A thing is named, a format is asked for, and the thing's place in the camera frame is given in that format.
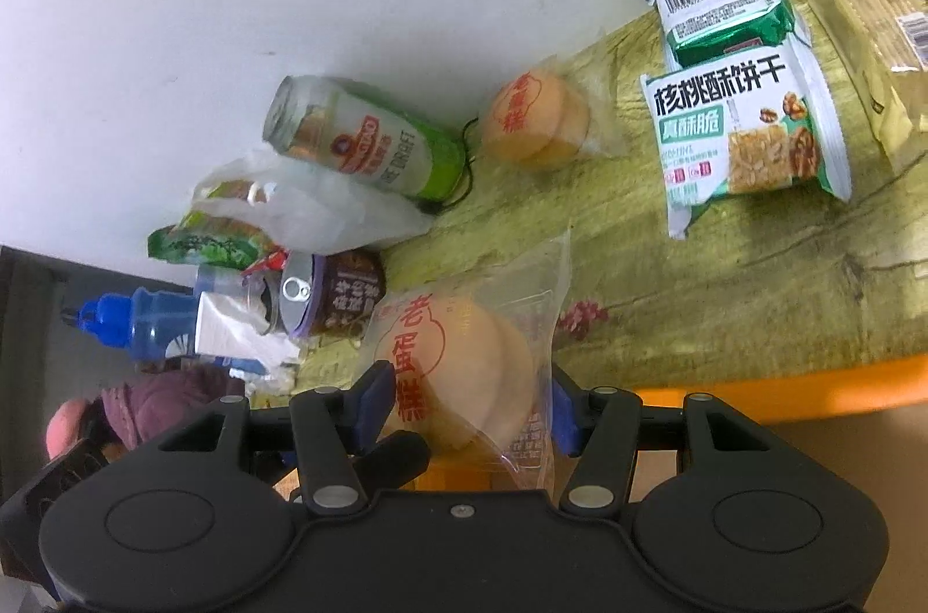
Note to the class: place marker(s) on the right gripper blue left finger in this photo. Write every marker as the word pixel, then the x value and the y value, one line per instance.
pixel 330 427

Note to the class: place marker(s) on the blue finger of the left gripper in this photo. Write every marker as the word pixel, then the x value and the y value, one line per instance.
pixel 393 462

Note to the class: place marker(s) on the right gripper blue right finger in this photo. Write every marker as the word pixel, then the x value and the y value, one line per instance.
pixel 598 428

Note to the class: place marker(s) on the packaged egg cake front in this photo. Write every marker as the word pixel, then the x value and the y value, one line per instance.
pixel 472 356

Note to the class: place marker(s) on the packaged egg cake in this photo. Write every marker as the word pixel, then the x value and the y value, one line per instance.
pixel 552 115
pixel 472 356

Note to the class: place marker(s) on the walnut biscuit pack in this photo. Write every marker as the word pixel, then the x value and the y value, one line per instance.
pixel 753 121

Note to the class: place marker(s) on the purple lidded porridge can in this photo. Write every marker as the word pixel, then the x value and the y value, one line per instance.
pixel 329 294

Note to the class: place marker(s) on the person in purple jacket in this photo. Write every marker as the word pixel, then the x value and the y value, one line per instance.
pixel 131 413

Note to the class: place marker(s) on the blue water bottle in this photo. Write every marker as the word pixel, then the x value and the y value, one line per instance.
pixel 152 326

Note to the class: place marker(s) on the green snack bag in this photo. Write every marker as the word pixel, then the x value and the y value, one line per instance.
pixel 203 240

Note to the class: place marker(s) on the white plastic bag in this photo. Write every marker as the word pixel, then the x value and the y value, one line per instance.
pixel 302 206

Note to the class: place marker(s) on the orange cardboard tray box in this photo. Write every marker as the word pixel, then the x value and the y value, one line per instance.
pixel 836 392

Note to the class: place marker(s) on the Tsingtao beer can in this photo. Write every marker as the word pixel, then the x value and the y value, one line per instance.
pixel 329 122

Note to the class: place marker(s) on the green white snack pack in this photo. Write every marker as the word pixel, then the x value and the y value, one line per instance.
pixel 695 31

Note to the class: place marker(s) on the clear wrapped cracker pack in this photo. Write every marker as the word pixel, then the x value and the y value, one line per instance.
pixel 882 44

